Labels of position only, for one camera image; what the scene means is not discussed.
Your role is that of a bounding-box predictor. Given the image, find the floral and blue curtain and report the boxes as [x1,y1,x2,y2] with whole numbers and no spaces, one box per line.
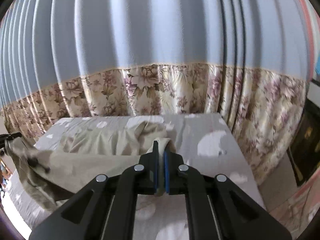
[1,0,319,184]

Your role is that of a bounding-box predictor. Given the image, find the grey bed sheet white prints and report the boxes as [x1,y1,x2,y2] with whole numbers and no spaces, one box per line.
[7,112,267,240]

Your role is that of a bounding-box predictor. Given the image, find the cream white large jacket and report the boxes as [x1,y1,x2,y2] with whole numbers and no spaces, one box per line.
[5,121,175,212]

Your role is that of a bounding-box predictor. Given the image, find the dark framed wall panel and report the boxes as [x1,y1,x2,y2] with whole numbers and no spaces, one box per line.
[287,99,319,186]

